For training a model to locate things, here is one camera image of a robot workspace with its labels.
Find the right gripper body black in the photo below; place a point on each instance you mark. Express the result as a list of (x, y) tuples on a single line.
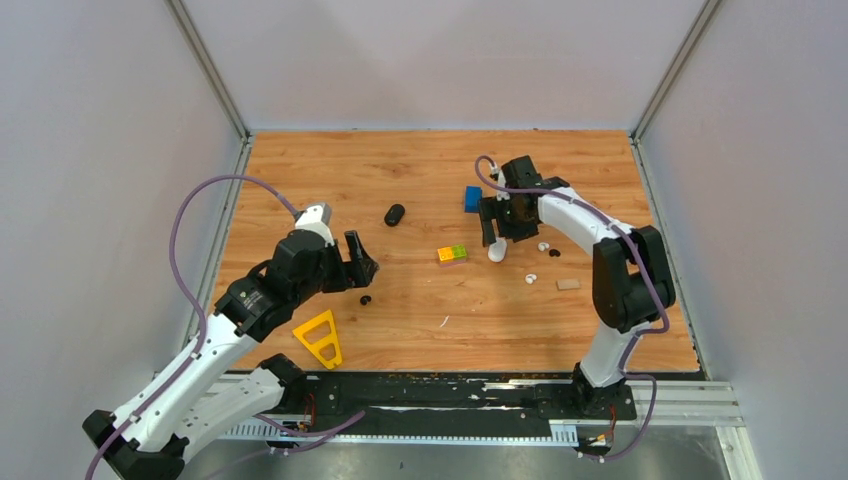
[(510, 224)]

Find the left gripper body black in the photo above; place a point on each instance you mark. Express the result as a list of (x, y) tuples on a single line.
[(335, 274)]

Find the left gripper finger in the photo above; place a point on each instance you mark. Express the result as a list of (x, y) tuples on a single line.
[(362, 271), (355, 247)]

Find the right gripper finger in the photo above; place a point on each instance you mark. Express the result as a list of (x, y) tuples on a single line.
[(488, 233), (487, 209)]

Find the white earbud charging case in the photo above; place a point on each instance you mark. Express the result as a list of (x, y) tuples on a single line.
[(496, 252)]

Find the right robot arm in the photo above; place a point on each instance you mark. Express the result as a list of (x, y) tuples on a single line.
[(632, 286)]

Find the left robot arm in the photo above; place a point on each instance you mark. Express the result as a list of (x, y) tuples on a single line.
[(156, 433)]

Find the black earbud charging case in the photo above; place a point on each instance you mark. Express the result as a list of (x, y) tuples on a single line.
[(394, 215)]

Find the blue toy block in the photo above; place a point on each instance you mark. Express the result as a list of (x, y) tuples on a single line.
[(472, 196)]

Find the orange green toy brick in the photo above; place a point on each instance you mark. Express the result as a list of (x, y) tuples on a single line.
[(450, 255)]

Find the small wooden block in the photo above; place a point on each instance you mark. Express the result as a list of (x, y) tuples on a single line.
[(568, 284)]

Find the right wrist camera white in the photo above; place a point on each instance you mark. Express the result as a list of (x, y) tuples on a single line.
[(498, 176)]

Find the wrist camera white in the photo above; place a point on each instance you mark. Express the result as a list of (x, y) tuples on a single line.
[(498, 176), (316, 218)]

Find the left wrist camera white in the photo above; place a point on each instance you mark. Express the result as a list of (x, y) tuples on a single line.
[(316, 218)]

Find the yellow triangular plastic frame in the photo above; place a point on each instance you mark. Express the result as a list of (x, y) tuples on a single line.
[(319, 336)]

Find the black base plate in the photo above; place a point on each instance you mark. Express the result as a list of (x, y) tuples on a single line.
[(484, 405)]

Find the aluminium slotted rail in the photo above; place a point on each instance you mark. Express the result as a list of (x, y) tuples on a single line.
[(675, 402)]

